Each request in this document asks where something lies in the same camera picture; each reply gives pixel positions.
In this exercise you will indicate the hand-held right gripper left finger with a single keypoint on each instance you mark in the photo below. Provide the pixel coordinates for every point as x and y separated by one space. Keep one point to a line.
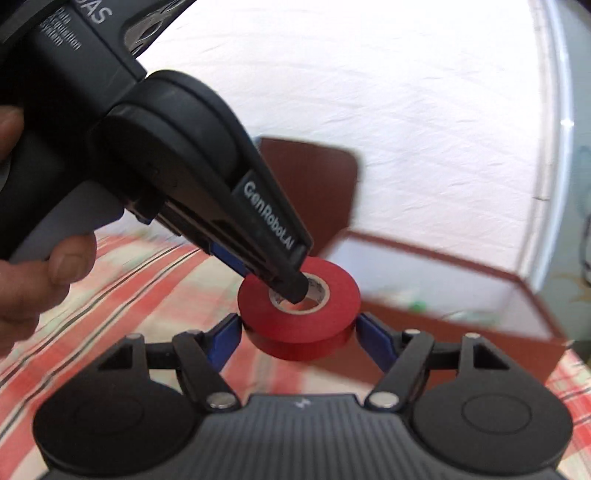
226 341

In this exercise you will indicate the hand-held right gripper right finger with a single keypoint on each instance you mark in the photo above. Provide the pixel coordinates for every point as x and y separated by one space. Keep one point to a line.
374 341

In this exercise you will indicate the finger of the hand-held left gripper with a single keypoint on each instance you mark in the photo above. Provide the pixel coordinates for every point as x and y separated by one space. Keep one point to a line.
228 259
272 221

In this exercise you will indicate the red tape roll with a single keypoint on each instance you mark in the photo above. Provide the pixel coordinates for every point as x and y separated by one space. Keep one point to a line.
337 318

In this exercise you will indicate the brown cardboard box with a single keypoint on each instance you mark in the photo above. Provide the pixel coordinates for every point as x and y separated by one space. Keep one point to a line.
461 350

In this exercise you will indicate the person's left hand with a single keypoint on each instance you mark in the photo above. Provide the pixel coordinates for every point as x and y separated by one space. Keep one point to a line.
37 295

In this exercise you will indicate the brown wooden chair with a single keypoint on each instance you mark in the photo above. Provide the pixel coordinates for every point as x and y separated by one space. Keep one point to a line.
314 194

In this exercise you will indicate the plaid tablecloth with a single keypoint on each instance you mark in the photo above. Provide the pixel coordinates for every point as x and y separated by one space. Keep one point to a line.
138 295

